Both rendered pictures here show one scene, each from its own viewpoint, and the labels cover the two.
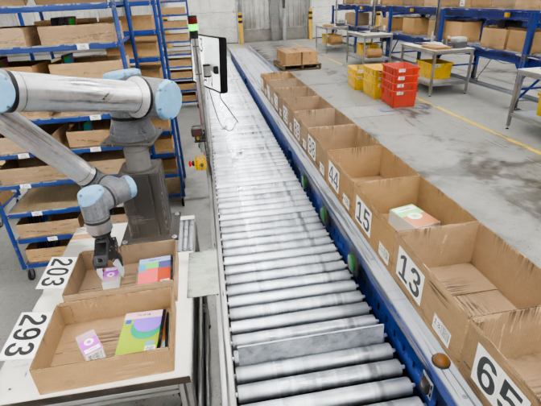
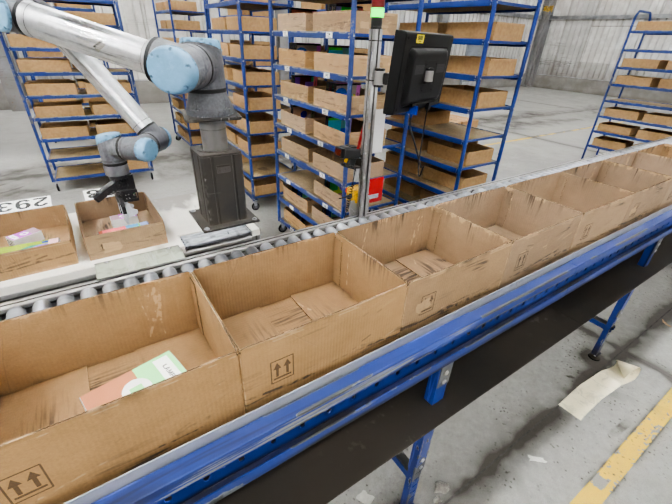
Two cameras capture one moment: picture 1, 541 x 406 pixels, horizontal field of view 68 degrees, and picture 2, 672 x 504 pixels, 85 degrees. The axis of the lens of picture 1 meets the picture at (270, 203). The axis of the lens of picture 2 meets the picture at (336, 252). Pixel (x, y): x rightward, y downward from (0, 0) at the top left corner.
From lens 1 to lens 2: 1.83 m
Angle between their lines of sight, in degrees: 55
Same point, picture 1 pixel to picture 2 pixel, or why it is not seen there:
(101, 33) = (345, 22)
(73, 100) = (65, 38)
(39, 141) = (91, 77)
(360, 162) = (372, 287)
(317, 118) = (541, 217)
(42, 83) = (38, 15)
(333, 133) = (469, 236)
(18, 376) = not seen: hidden behind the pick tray
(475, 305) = not seen: outside the picture
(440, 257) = not seen: outside the picture
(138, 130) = (192, 104)
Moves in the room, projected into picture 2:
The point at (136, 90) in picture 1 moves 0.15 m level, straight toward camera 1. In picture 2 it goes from (135, 48) to (84, 48)
